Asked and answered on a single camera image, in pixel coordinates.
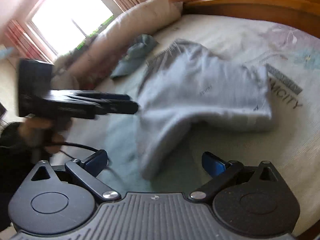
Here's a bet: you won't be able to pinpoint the pink folded quilt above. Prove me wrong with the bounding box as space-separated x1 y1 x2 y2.
51 0 183 90

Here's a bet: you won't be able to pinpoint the blue baseball cap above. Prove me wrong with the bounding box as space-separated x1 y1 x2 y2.
110 34 158 80

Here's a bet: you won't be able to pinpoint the window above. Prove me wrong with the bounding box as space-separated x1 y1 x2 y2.
25 0 121 60

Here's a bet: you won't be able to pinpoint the black fuzzy left sleeve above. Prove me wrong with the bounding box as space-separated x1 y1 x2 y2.
1 118 52 231

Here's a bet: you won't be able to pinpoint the grey-blue pants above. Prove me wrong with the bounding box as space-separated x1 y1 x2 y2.
136 40 273 180

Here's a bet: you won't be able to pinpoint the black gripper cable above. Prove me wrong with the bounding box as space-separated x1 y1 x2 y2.
44 141 118 178

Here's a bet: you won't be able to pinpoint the left pink curtain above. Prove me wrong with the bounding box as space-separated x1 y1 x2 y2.
4 20 51 63

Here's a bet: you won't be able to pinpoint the person's left hand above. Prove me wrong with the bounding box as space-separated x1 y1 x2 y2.
18 116 72 154

